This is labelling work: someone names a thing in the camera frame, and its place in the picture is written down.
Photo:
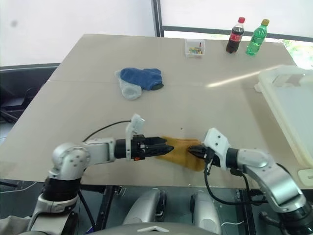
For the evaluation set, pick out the small clear plastic box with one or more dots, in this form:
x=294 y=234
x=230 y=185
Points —
x=187 y=55

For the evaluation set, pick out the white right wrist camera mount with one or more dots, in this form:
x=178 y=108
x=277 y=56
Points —
x=217 y=142

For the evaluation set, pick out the mustard yellow sock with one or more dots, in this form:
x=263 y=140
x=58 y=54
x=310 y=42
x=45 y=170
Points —
x=181 y=154

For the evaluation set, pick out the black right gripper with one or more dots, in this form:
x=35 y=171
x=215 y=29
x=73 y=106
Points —
x=210 y=157

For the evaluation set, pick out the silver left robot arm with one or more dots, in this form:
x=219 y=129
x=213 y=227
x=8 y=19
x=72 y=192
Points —
x=73 y=156

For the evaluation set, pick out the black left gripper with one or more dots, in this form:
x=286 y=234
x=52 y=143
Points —
x=140 y=149

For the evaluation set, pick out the cola bottle red cap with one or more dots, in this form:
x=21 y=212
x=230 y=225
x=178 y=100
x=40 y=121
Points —
x=234 y=36

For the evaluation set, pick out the green soda bottle yellow cap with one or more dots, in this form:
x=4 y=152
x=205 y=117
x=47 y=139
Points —
x=255 y=39

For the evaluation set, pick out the dark window frame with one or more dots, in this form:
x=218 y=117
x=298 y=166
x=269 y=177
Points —
x=158 y=19

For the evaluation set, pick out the grey rounded robot leg shell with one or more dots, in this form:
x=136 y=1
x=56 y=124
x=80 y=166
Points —
x=205 y=210
x=141 y=208

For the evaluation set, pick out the purple sneaker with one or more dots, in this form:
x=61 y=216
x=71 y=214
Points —
x=91 y=228

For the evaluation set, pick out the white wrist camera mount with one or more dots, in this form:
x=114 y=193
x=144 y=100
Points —
x=137 y=121
x=217 y=142

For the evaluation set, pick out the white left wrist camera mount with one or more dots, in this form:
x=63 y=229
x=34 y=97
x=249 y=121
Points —
x=137 y=121

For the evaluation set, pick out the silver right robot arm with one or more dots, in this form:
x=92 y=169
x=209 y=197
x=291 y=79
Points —
x=269 y=171

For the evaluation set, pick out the small colourful items pile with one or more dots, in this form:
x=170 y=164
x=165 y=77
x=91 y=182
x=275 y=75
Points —
x=195 y=50

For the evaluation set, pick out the grey trouser leg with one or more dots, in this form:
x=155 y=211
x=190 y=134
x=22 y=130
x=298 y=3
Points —
x=12 y=223

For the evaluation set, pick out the grey robot torso white chevron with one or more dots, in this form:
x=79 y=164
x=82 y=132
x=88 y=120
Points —
x=151 y=228

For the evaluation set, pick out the black furniture beside table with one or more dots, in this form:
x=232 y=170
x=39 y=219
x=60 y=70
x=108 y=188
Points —
x=22 y=83

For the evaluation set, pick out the white plastic bin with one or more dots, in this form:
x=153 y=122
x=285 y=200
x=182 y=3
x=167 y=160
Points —
x=291 y=105

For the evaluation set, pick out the pale blue sock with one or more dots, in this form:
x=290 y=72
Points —
x=129 y=91
x=118 y=74

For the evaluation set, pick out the dark blue sock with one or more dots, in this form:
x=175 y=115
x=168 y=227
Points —
x=134 y=77
x=156 y=78

